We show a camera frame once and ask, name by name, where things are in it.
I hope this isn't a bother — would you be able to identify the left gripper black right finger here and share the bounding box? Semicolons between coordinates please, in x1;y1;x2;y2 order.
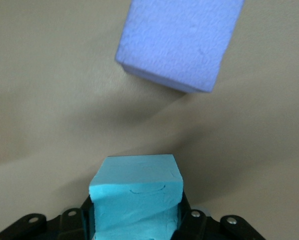
170;193;208;240

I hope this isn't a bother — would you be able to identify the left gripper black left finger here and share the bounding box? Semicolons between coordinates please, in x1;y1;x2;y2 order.
59;194;98;240

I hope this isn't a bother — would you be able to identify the purple foam block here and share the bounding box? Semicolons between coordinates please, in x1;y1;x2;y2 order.
114;0;245;95

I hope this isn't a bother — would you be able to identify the light blue foam block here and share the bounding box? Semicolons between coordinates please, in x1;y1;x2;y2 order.
88;154;185;240

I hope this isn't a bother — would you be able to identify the table cover sheet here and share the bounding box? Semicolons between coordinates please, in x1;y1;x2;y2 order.
0;0;299;240

